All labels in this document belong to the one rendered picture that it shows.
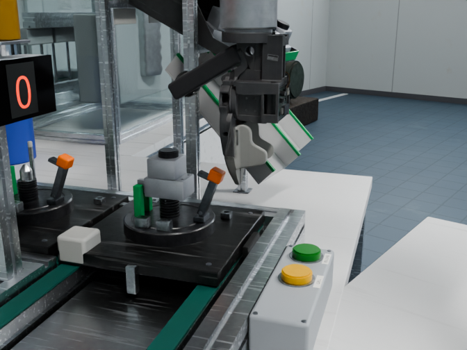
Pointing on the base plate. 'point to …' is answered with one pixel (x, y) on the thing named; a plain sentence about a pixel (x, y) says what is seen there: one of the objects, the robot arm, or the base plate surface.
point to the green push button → (306, 252)
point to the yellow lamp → (9, 20)
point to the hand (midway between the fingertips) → (233, 174)
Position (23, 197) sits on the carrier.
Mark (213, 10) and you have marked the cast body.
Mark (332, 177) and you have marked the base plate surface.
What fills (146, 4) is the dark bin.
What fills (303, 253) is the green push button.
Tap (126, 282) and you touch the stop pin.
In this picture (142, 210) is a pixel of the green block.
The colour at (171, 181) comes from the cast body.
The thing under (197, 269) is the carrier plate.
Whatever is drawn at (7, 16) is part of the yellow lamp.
